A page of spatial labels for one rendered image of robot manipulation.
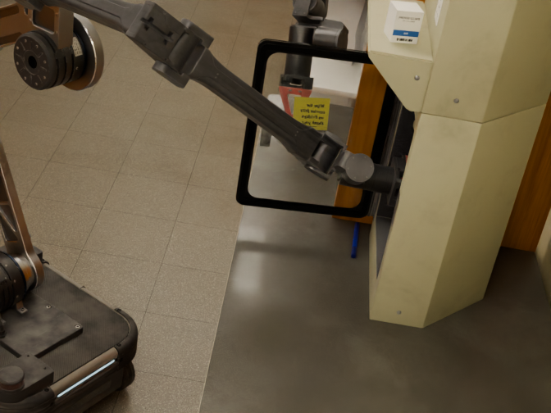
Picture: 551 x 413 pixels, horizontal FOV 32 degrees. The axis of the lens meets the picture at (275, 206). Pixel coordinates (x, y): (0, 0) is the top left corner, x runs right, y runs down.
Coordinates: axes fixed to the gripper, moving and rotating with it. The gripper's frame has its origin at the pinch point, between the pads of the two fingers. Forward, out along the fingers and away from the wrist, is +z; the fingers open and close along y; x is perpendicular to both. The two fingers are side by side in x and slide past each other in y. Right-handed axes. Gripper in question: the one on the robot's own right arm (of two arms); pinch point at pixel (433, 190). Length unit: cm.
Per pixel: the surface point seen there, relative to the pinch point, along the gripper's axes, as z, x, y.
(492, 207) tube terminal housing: 10.4, -2.9, -7.7
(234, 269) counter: -36.6, 25.6, -5.1
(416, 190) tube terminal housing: -7.0, -7.4, -15.9
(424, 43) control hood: -12.2, -32.8, -8.2
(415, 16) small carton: -15.4, -37.8, -9.5
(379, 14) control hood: -20.0, -32.5, 3.7
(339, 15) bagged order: -17, 9, 124
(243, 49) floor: -48, 116, 348
